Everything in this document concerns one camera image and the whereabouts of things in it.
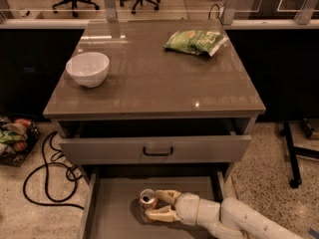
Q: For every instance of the black stand leg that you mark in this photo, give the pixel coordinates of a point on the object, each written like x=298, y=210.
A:
x=294, y=151

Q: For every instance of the grey middle drawer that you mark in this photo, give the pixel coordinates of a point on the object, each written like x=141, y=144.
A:
x=113, y=212

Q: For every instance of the metal post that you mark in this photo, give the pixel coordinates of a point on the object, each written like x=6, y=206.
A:
x=111, y=11
x=230, y=8

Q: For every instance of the orange soda can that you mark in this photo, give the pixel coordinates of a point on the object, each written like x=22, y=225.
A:
x=148, y=200

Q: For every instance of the grey drawer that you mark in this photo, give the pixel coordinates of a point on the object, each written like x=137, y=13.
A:
x=113, y=212
x=122, y=141

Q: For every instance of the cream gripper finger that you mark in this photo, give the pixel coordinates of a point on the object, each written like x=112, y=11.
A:
x=164, y=214
x=168, y=196

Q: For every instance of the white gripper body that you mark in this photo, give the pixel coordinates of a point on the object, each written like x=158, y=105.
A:
x=186, y=207

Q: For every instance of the white ceramic bowl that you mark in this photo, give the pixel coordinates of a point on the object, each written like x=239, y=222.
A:
x=88, y=69

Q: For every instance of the black wire basket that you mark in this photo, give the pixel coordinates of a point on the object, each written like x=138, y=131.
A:
x=18, y=136

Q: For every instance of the metal post left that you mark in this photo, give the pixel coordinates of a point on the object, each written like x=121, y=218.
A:
x=111, y=11

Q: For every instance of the metal post right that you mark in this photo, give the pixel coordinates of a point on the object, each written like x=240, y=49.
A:
x=230, y=8

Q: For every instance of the grey drawer cabinet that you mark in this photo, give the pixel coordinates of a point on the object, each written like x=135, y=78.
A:
x=148, y=82

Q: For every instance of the grey top drawer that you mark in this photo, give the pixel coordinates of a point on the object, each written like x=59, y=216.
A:
x=122, y=141

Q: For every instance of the green chip bag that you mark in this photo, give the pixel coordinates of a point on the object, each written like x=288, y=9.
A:
x=195, y=42

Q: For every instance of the black drawer handle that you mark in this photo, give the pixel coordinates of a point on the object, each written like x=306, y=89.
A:
x=158, y=153

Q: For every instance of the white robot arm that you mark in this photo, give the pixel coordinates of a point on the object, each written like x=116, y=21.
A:
x=225, y=220

